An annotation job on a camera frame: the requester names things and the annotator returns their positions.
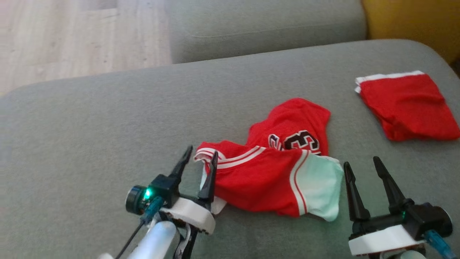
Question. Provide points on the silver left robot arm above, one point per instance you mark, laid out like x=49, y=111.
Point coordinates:
x=154, y=242

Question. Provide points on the red basketball jersey white sleeves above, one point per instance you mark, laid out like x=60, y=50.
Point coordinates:
x=262, y=180

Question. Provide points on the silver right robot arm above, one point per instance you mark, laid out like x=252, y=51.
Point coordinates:
x=409, y=255

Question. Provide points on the grey sofa back cushion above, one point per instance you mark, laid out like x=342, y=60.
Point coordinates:
x=266, y=28

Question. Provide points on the grey sofa seat cushion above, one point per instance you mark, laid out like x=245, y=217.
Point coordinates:
x=90, y=144

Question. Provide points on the yellow cushion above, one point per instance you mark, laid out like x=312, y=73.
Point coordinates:
x=413, y=18

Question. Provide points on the red basketball shorts white trim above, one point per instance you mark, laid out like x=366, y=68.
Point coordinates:
x=409, y=108

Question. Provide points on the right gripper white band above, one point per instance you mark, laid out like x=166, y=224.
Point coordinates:
x=384, y=239

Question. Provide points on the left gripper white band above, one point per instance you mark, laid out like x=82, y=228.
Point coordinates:
x=190, y=214

